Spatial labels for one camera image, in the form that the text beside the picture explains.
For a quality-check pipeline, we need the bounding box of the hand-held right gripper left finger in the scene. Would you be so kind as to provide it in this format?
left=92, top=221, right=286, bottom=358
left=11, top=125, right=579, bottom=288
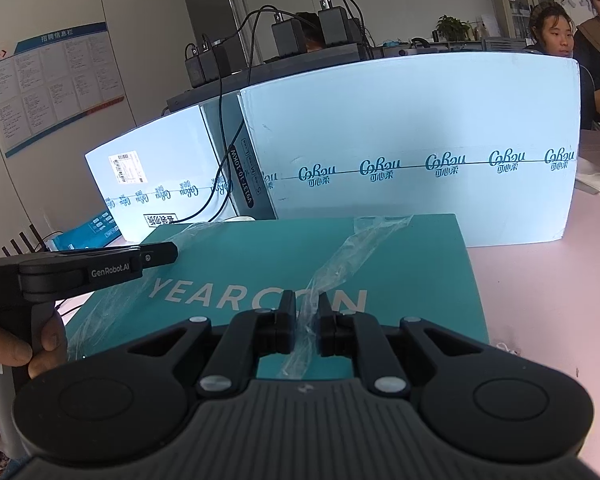
left=122, top=305, right=298, bottom=397

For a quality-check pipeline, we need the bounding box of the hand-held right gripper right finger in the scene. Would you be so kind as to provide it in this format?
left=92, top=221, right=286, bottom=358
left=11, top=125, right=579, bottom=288
left=319, top=292, right=486, bottom=397

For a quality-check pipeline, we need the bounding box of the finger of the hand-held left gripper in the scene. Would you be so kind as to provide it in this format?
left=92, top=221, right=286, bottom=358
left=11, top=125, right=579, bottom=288
left=140, top=241, right=179, bottom=267

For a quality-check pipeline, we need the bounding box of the clear plastic wrap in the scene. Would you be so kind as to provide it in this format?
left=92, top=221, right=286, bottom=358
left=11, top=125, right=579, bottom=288
left=67, top=214, right=415, bottom=380

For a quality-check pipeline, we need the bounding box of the teal box lid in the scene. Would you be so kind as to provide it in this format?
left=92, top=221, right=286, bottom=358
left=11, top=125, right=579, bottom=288
left=65, top=213, right=491, bottom=381

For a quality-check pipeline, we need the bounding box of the person's left hand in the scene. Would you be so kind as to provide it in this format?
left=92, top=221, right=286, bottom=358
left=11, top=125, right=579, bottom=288
left=0, top=309, right=69, bottom=429

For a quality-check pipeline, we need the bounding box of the black router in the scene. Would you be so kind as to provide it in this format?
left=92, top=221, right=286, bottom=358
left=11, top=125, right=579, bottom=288
left=0, top=226, right=49, bottom=257

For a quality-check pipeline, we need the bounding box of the blue packet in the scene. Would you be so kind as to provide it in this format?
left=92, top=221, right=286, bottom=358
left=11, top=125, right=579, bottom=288
left=45, top=211, right=127, bottom=252

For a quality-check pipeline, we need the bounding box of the small light blue carton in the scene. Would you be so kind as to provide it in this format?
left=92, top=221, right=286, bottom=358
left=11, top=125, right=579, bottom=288
left=84, top=97, right=279, bottom=244

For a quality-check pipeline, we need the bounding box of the black power adapter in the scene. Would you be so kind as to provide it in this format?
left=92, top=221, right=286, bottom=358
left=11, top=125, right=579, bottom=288
left=200, top=35, right=232, bottom=82
left=318, top=0, right=365, bottom=46
left=184, top=44, right=207, bottom=89
left=271, top=11, right=309, bottom=56

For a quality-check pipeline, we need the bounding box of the large light blue carton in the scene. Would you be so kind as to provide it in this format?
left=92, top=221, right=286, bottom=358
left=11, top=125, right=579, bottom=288
left=237, top=52, right=581, bottom=249

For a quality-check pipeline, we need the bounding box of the white plastic wrapping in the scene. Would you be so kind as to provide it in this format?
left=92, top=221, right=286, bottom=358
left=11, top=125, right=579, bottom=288
left=575, top=155, right=600, bottom=196

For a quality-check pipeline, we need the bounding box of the green potted plant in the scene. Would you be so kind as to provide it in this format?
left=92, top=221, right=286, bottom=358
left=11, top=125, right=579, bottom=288
left=435, top=15, right=474, bottom=42

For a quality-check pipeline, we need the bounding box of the grey glass-door cabinet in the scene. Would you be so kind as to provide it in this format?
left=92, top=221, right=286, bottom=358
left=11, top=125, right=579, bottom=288
left=495, top=0, right=556, bottom=41

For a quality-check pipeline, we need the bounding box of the black cable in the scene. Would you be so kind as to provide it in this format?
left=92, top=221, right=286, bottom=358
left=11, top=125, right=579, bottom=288
left=175, top=5, right=291, bottom=224

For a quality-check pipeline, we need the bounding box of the wall poster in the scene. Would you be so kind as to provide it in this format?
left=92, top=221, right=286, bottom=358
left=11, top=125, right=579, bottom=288
left=0, top=21, right=127, bottom=159

